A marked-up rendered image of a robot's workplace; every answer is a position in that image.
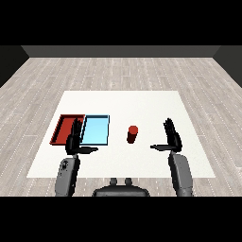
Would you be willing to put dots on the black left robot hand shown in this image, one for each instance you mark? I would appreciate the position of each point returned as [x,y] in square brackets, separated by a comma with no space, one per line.
[74,141]

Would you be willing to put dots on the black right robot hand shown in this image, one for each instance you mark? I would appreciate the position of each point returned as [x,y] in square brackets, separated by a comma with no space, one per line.
[172,138]

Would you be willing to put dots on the small red can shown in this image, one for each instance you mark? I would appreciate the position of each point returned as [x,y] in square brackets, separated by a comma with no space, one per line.
[132,134]

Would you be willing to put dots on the light blue shallow open box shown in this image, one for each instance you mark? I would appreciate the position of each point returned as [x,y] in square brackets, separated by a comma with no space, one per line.
[95,129]

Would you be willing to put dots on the dark grey robot body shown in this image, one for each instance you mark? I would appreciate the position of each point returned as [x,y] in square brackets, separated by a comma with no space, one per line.
[121,190]

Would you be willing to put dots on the red shallow open box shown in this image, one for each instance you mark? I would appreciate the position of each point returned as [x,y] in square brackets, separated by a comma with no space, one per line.
[64,129]

